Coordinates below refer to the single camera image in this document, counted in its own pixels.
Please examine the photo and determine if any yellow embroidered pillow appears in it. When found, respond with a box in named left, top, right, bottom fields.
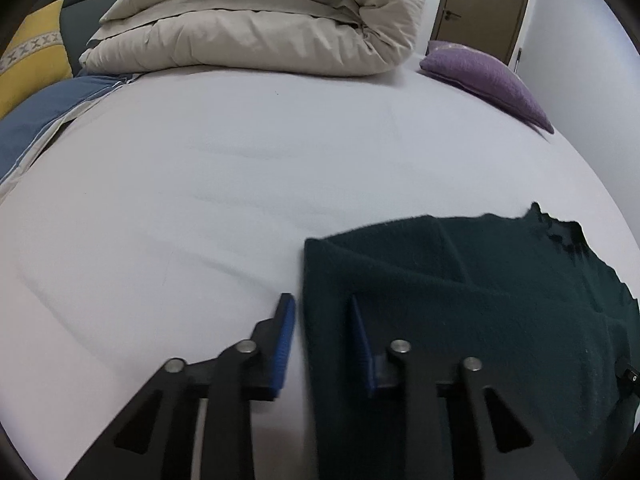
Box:
left=0, top=0, right=74, bottom=120

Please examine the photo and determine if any purple pillow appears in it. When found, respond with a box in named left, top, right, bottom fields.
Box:
left=419, top=40, right=555, bottom=135

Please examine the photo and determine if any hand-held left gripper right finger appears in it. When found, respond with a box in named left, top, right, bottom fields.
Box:
left=348, top=294, right=581, bottom=480

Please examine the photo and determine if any dark green fleece garment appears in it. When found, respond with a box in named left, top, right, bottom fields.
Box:
left=302, top=201, right=640, bottom=480

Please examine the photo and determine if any beige folded duvet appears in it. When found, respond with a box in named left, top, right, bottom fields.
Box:
left=79, top=0, right=426, bottom=77

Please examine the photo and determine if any brown wooden door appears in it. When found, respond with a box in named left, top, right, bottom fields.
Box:
left=431, top=0, right=535, bottom=67

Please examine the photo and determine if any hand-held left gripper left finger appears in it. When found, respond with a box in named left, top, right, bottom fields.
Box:
left=65, top=293, right=297, bottom=480

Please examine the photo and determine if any white bed sheet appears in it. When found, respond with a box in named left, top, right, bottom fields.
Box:
left=0, top=60, right=640, bottom=480

